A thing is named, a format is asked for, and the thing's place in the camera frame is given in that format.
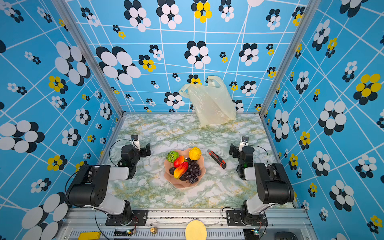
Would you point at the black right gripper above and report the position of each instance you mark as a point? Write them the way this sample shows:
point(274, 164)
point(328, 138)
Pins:
point(235, 150)

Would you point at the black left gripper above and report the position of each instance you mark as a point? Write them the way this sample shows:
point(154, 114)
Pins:
point(144, 150)

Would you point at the translucent yellowish plastic bag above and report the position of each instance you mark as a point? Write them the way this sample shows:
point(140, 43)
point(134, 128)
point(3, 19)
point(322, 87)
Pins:
point(213, 103)

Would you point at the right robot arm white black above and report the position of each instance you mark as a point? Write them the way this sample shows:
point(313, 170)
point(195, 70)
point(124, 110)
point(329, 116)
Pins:
point(272, 182)

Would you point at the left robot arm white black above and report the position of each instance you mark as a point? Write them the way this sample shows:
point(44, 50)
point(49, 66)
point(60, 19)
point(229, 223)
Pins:
point(89, 188)

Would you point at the red black utility knife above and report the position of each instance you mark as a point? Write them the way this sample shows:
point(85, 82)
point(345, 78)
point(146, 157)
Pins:
point(218, 159)

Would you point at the green kiwi fruit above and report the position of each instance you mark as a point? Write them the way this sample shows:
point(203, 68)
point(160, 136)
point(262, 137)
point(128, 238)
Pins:
point(172, 156)

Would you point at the dark avocado fruit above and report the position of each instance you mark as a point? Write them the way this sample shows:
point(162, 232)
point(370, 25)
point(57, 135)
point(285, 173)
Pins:
point(172, 170)

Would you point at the yellow lemon fruit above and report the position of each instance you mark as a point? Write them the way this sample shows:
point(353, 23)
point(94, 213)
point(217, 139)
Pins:
point(195, 154)

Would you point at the red yellow mango fruit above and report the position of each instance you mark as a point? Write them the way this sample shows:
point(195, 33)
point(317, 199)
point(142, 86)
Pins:
point(180, 170)

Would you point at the pink scalloped fruit plate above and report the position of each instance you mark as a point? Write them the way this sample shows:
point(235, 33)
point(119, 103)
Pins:
point(177, 183)

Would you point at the dark purple grape bunch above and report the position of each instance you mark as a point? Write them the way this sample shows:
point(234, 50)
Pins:
point(192, 173)

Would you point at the small brass knob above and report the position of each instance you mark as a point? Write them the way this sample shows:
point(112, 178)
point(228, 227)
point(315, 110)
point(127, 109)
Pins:
point(154, 230)

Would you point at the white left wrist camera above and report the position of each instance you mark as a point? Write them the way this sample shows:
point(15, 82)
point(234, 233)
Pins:
point(135, 142)

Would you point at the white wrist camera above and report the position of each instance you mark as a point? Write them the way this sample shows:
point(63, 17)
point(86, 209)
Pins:
point(243, 143)
point(135, 142)

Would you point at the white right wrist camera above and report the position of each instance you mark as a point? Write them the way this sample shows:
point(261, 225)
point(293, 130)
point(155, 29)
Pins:
point(243, 143)

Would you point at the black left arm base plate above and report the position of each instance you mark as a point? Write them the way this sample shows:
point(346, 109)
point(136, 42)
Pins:
point(134, 218)

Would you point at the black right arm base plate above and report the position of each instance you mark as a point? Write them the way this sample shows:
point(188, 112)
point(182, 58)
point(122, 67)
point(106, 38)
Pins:
point(237, 218)

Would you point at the aluminium front rail frame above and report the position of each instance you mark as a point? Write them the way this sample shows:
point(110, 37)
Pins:
point(171, 225)

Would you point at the yellow box on rail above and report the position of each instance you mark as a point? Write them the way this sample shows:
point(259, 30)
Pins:
point(90, 236)

